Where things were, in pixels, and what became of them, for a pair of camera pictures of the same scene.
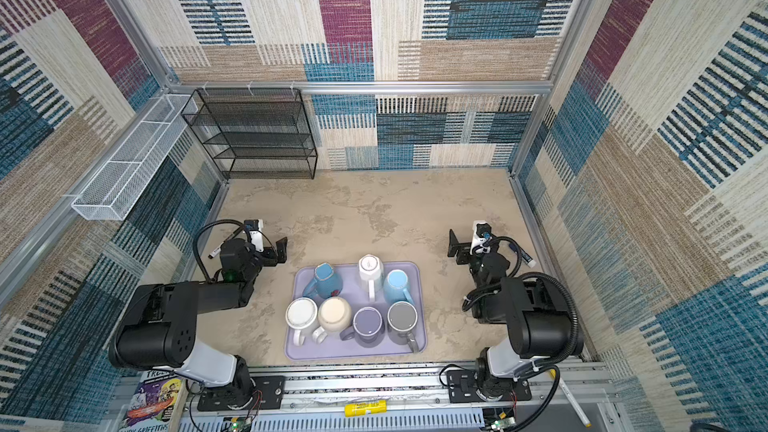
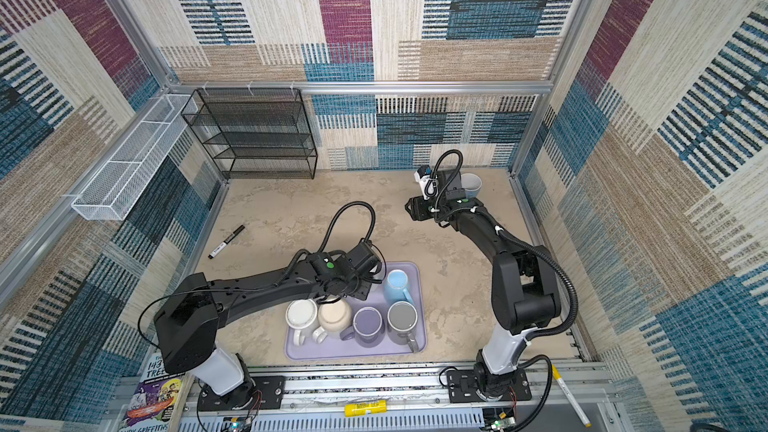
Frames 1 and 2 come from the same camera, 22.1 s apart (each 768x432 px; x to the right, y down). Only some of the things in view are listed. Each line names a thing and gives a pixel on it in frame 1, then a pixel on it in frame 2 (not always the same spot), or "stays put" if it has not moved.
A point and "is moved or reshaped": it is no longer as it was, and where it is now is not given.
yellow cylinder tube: x=363 y=408 stays put
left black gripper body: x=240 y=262 → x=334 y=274
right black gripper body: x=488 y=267 → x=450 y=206
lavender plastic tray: x=355 y=310 stays put
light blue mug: x=395 y=287 stays put
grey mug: x=401 y=324 stays put
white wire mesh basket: x=110 y=194 stays put
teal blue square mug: x=325 y=284 is moved or reshaped
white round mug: x=302 y=317 stays put
